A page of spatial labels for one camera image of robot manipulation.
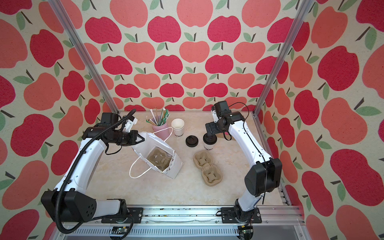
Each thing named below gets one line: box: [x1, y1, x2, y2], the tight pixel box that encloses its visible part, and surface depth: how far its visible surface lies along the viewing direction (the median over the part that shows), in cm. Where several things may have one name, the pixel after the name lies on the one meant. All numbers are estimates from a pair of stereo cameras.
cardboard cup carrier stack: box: [193, 150, 223, 187], surface depth 87 cm
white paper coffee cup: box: [202, 133, 218, 151], surface depth 93 cm
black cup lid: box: [203, 133, 218, 145], surface depth 92 cm
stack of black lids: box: [185, 135, 199, 148], surface depth 103 cm
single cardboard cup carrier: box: [147, 147, 173, 172], surface depth 92 cm
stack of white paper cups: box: [171, 118, 185, 138], surface depth 101 cm
